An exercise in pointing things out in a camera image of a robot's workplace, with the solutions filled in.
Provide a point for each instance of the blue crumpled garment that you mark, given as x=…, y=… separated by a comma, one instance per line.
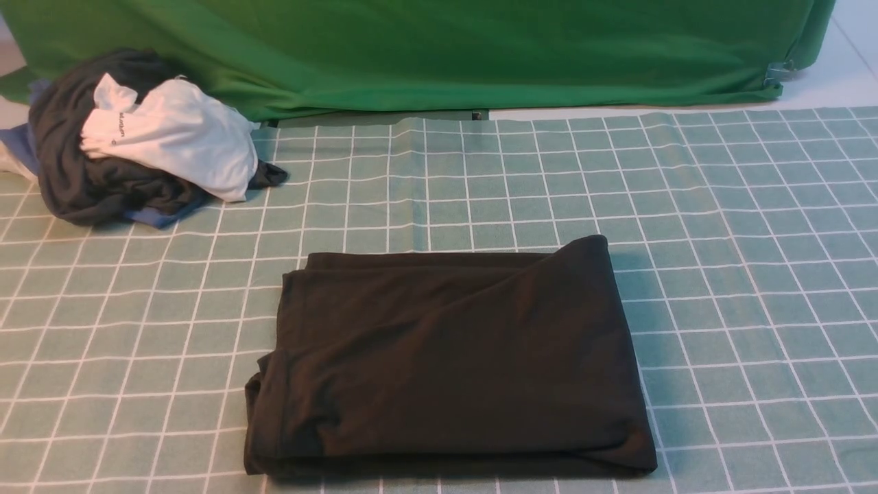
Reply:
x=93, y=161

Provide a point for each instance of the dark gray long-sleeved shirt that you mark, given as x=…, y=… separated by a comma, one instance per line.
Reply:
x=470, y=364

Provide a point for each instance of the green checkered table mat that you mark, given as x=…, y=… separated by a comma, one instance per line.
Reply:
x=744, y=243

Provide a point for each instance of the white garment at edge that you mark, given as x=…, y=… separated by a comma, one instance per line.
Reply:
x=8, y=116

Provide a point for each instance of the white crumpled shirt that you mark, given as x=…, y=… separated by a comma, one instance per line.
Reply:
x=177, y=129

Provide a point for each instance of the green backdrop cloth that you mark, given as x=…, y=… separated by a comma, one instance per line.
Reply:
x=284, y=59

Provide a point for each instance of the metal binder clip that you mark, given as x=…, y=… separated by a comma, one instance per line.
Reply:
x=779, y=72

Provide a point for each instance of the dark crumpled shirt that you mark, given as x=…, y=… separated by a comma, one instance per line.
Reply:
x=130, y=62

